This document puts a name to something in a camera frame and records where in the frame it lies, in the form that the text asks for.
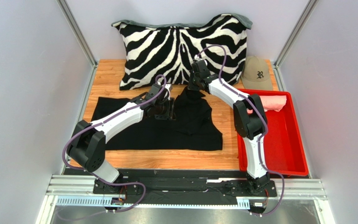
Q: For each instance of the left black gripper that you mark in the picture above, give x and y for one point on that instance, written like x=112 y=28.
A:
x=170 y=115

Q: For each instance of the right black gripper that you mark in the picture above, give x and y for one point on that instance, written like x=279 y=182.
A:
x=193 y=83

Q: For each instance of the black t-shirt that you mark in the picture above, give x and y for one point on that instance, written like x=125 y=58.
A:
x=192 y=128

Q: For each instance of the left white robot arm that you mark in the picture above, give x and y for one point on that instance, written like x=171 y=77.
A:
x=87 y=146

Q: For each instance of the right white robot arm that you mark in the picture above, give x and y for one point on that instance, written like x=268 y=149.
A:
x=250 y=120

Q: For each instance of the beige baseball cap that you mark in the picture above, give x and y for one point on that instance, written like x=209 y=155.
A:
x=256 y=75

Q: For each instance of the zebra striped pillow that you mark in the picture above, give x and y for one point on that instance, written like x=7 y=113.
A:
x=169 y=49

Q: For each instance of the rolled pink t-shirt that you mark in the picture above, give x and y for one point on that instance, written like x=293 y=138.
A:
x=273 y=103

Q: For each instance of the red plastic tray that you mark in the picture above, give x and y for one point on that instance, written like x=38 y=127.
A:
x=283 y=147

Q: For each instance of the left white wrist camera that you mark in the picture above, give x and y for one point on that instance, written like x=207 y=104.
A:
x=168 y=88

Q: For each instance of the right aluminium frame post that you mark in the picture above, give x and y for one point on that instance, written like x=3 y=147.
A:
x=305 y=15

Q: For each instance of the aluminium frame post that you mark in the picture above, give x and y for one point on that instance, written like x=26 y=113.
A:
x=305 y=15
x=77 y=32

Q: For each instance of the left aluminium frame post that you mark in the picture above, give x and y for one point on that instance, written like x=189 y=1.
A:
x=77 y=32

